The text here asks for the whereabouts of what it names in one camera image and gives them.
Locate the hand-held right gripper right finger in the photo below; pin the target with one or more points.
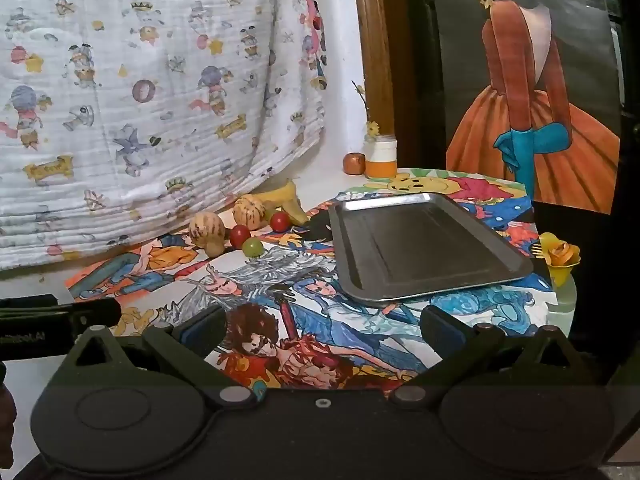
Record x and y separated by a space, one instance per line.
442 330

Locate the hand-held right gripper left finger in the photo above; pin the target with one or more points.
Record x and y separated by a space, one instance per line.
202 332

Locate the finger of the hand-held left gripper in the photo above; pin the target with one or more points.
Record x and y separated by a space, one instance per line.
100 315

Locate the small brown round fruit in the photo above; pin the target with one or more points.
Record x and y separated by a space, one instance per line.
216 249

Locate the metal tray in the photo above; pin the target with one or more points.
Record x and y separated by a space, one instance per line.
425 245

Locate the small green round fruit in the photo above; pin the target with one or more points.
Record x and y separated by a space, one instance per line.
253 247

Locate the peach coloured fruit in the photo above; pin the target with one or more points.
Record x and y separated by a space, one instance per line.
206 230

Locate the red cherry tomato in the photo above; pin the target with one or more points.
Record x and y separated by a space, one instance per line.
280 221
240 235

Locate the striped yellow melon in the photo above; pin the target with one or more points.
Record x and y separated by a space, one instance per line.
254 209

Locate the yellow banana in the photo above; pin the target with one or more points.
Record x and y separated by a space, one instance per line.
282 197

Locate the children cartoon print sheet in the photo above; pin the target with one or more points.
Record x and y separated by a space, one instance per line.
135 270

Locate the yellow paper flower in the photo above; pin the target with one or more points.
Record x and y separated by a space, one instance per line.
560 255

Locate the bear cartoon print sheet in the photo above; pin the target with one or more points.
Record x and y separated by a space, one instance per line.
480 187

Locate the white and orange jar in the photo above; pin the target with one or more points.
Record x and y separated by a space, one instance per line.
380 157

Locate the small orange apple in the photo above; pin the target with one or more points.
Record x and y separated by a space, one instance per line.
353 162

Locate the yellow dried flower sprig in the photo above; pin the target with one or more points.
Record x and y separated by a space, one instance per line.
369 120

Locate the white cartoon printed blanket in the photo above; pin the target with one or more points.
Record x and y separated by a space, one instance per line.
140 90

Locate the wall poster orange dress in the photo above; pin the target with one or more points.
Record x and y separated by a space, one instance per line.
530 100

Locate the brown wooden frame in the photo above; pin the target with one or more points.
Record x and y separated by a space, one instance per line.
375 60

